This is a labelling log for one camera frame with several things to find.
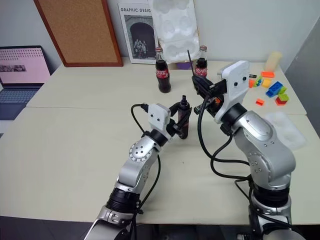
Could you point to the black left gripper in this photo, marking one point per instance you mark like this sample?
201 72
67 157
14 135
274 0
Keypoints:
173 128

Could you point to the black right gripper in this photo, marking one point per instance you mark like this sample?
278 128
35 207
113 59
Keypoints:
215 91

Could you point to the dark cola bottle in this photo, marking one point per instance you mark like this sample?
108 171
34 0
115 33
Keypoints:
185 106

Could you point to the thin black metal bit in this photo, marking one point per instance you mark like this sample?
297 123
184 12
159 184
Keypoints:
191 63

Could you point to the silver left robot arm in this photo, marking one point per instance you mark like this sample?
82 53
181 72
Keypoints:
136 165

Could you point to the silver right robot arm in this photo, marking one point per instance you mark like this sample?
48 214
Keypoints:
265 140

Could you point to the glass cola bottle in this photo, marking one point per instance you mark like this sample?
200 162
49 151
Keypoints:
201 65
163 75

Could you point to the small orange toy block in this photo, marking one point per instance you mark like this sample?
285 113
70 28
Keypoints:
251 83
260 102

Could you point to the small black flat object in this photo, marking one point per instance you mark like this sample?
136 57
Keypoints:
252 75

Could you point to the green and blue toy piece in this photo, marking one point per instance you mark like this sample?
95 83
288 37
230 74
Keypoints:
258 81

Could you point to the white moulded foam tray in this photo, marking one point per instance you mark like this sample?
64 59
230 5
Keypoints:
175 25

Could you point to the yellow toy block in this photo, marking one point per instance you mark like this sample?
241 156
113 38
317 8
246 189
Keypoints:
267 83

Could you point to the flat orange toy block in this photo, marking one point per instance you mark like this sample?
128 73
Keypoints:
267 74

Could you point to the blue toy block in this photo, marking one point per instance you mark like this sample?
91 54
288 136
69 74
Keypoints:
274 89

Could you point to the pale yellow cylinder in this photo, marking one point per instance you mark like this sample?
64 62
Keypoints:
273 61

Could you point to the graphic design book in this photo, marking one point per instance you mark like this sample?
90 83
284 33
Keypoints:
140 30

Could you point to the red toy block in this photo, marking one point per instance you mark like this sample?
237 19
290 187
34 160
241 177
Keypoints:
281 102

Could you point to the green toy block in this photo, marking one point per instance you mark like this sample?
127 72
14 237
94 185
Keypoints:
284 95

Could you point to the clear plastic bag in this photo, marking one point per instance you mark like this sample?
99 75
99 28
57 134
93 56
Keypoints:
287 130

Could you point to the wood-framed cork board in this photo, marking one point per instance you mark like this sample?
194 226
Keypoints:
80 30

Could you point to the open laptop computer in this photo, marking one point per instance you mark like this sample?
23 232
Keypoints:
20 70

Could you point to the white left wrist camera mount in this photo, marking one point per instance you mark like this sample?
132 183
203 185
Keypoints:
158 116

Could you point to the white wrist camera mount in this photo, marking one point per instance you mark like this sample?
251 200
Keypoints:
235 82
158 116

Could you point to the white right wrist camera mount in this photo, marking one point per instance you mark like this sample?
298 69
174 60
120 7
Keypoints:
235 82

